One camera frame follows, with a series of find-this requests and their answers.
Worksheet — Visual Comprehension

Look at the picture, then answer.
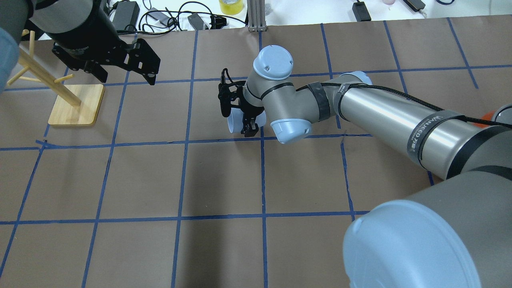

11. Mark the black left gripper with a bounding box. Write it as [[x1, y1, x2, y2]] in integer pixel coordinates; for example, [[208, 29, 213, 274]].
[[51, 0, 161, 86]]

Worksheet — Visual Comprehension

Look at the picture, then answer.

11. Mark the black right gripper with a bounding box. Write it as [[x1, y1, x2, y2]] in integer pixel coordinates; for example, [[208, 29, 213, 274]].
[[218, 68, 264, 138]]

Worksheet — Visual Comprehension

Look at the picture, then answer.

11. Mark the white plastic cup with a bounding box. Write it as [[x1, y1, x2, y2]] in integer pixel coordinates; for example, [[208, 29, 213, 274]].
[[227, 108, 266, 135]]

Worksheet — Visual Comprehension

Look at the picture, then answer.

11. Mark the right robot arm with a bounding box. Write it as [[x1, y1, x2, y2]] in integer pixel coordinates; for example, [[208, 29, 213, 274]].
[[218, 45, 512, 288]]

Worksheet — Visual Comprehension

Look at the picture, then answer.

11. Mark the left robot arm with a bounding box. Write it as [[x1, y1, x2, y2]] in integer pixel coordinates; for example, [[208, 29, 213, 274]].
[[0, 0, 161, 90]]

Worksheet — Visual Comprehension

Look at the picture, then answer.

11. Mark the wooden cup rack stand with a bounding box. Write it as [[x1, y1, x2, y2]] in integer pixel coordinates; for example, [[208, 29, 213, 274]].
[[7, 29, 105, 126]]

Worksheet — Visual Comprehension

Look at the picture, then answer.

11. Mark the black power adapter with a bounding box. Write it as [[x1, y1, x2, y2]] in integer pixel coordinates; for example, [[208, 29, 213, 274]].
[[112, 0, 140, 33]]

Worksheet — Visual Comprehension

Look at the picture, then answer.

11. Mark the small black power brick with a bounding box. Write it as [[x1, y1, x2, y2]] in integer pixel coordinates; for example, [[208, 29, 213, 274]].
[[187, 13, 210, 30]]

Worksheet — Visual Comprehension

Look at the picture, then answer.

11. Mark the yellow tape roll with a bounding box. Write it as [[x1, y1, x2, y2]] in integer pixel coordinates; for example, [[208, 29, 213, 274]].
[[219, 0, 244, 15]]

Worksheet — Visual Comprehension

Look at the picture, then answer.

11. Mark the black adapter on right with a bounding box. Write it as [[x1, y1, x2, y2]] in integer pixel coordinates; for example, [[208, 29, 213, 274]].
[[352, 0, 372, 22]]

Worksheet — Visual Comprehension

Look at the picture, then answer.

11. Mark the orange can with grey lid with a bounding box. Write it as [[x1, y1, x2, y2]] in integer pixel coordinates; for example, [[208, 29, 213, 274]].
[[480, 104, 512, 124]]

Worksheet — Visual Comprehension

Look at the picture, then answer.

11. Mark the black cable bundle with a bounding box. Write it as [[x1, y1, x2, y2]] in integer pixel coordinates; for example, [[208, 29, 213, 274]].
[[120, 0, 246, 36]]

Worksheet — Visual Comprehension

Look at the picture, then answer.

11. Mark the aluminium frame post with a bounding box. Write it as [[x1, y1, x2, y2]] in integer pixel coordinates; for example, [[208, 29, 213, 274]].
[[246, 0, 267, 32]]

